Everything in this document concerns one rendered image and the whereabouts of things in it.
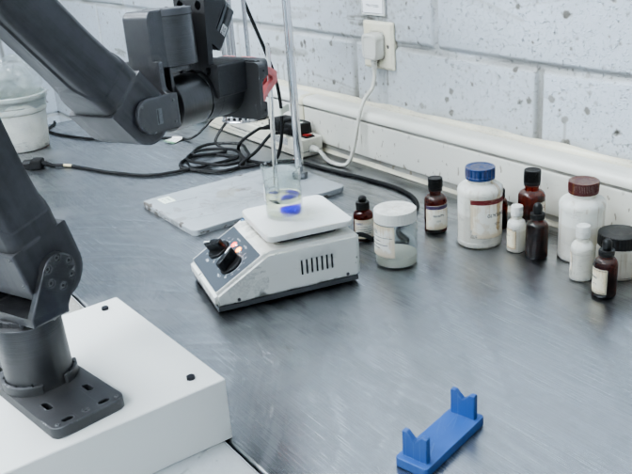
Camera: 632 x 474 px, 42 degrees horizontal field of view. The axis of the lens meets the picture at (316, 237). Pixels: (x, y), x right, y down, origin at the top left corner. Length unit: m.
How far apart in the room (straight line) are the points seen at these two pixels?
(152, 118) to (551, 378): 0.48
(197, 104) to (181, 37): 0.07
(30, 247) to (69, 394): 0.14
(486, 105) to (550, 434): 0.69
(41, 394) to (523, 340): 0.51
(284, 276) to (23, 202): 0.40
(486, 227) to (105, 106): 0.59
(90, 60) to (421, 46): 0.79
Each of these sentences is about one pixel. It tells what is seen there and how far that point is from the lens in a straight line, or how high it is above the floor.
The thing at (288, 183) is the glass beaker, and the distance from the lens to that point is 1.06.
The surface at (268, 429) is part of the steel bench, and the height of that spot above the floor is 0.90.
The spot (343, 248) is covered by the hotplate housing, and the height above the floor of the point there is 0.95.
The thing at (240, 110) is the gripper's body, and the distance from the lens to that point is 0.96.
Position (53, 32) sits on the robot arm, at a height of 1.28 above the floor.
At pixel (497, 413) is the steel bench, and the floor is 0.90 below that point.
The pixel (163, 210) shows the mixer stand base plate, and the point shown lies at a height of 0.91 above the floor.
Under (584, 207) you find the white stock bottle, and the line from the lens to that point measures 1.12.
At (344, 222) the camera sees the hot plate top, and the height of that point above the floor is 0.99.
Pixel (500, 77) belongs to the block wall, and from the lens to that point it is 1.34.
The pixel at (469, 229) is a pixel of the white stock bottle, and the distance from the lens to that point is 1.17.
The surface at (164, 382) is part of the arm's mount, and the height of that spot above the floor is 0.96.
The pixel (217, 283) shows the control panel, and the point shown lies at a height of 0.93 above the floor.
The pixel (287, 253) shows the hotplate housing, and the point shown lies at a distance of 1.03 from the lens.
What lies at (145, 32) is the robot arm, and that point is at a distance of 0.86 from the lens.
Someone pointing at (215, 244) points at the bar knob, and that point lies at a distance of 1.09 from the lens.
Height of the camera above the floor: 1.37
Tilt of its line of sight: 22 degrees down
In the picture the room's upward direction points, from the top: 4 degrees counter-clockwise
